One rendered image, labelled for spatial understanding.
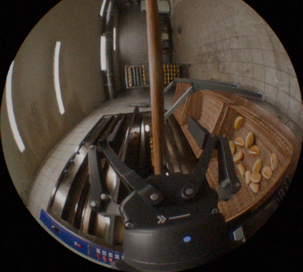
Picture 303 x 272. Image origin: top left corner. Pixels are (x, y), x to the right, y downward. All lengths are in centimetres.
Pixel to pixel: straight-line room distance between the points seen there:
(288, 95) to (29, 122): 263
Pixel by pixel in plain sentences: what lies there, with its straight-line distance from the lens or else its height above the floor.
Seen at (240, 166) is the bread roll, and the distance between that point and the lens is 78.
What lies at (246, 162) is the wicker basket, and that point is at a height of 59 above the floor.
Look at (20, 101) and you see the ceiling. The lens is 145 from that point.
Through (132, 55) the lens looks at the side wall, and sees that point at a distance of 534.
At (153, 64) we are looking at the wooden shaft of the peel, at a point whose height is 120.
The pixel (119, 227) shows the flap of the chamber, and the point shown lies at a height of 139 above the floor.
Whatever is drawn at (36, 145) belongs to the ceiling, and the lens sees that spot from 151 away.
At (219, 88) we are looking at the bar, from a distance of 74.
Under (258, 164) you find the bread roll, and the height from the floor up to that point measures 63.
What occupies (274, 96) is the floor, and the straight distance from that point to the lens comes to 127.
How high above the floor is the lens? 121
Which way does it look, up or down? 1 degrees down
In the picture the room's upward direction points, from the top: 94 degrees counter-clockwise
